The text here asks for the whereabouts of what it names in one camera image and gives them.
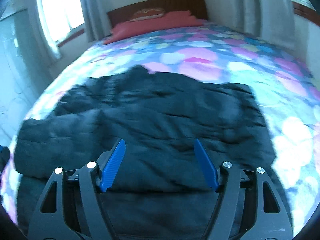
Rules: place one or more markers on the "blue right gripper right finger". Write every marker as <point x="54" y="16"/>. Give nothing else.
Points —
<point x="207" y="166"/>

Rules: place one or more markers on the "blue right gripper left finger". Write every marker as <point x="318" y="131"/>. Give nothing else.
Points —
<point x="109" y="163"/>

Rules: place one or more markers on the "black quilted down jacket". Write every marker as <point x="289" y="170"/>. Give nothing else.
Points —
<point x="159" y="191"/>

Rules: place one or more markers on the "white sheer curtain far left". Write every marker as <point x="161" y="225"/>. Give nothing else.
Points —
<point x="48" y="49"/>

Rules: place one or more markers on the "frosted glass wardrobe door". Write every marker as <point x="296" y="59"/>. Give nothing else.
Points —
<point x="23" y="76"/>

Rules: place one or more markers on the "brown embroidered cushion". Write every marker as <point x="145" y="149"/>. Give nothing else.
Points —
<point x="147" y="13"/>

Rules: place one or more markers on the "red pillow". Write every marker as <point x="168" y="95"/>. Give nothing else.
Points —
<point x="173" y="19"/>

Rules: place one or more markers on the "dark wooden headboard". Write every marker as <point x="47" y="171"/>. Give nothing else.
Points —
<point x="197" y="8"/>

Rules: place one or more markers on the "left window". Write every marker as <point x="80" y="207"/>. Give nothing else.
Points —
<point x="63" y="19"/>

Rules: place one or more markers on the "grey curtain left of bed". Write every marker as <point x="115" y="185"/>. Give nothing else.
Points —
<point x="96" y="23"/>

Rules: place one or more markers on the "grey curtain of bed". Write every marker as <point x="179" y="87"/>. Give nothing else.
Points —
<point x="96" y="23"/>
<point x="270" y="20"/>

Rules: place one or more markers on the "grey curtain right of bed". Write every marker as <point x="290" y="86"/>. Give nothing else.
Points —
<point x="270" y="20"/>

